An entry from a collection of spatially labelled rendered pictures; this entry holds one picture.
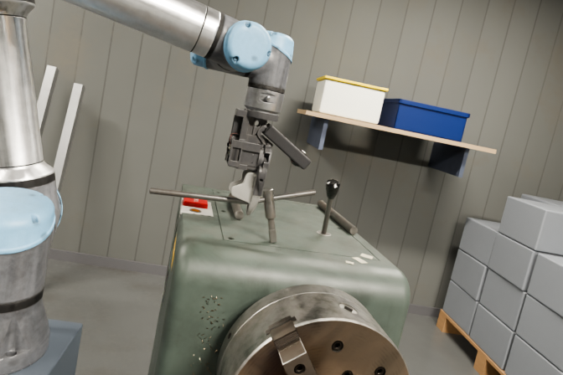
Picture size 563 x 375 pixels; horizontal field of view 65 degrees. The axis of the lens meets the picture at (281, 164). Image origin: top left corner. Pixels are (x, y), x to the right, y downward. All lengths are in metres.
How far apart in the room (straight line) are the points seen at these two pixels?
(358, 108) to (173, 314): 2.43
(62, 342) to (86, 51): 3.06
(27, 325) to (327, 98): 2.55
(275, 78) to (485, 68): 3.35
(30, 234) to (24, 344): 0.16
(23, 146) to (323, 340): 0.57
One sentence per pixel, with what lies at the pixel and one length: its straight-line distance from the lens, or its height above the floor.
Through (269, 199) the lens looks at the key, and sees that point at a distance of 0.90.
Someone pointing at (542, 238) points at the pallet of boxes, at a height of 1.07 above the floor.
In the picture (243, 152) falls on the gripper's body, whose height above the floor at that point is 1.44.
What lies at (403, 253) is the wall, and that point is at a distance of 4.04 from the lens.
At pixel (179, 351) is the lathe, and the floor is 1.07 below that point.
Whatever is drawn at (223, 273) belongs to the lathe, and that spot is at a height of 1.22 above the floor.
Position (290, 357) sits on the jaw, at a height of 1.19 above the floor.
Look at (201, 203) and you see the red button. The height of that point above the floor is 1.27.
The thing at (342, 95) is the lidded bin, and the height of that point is 1.71.
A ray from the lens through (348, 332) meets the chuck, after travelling 0.74.
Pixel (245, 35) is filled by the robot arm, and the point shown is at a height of 1.63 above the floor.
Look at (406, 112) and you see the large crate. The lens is 3.18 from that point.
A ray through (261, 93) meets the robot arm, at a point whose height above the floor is 1.55.
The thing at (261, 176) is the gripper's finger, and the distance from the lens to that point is 0.85.
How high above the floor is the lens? 1.53
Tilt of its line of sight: 7 degrees down
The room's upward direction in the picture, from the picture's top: 12 degrees clockwise
